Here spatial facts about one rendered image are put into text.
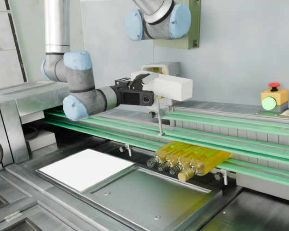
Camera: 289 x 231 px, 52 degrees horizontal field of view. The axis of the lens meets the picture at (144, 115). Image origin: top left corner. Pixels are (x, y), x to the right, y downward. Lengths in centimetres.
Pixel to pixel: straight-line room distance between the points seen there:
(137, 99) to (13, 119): 105
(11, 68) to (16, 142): 297
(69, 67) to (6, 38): 394
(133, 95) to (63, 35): 28
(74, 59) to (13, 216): 78
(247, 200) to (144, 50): 87
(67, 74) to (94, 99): 10
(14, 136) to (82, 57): 109
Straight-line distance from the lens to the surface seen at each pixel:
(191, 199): 115
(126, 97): 94
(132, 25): 116
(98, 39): 185
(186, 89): 99
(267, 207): 118
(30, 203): 142
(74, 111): 84
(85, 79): 84
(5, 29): 478
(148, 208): 113
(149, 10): 102
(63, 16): 96
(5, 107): 182
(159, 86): 103
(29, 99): 186
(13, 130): 185
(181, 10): 106
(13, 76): 477
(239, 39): 124
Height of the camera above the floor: 184
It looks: 41 degrees down
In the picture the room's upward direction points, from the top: 111 degrees counter-clockwise
